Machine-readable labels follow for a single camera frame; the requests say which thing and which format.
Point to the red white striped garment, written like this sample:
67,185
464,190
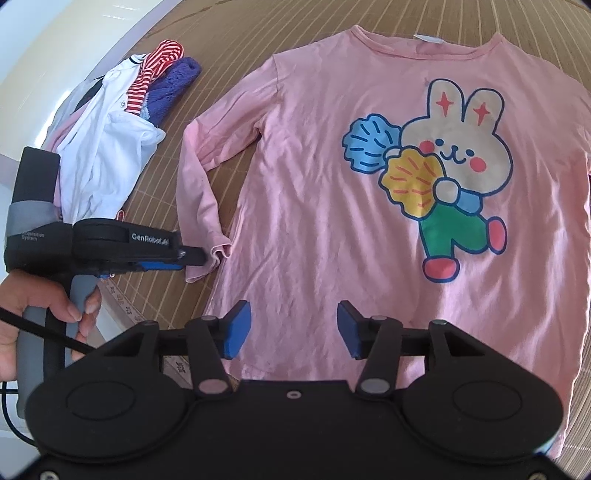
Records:
147,83

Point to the pale pink garment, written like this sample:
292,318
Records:
64,134

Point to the pink rabbit print shirt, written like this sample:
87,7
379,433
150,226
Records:
323,184

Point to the purple knit garment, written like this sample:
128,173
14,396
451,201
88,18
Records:
173,90

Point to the person's left hand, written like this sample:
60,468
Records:
41,290

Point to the measuring tape strip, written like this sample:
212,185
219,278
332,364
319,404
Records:
124,304

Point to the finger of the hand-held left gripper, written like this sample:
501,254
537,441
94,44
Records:
194,256
161,266

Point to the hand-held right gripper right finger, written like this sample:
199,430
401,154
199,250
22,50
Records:
348,332

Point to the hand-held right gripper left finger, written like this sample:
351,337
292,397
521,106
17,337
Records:
238,332

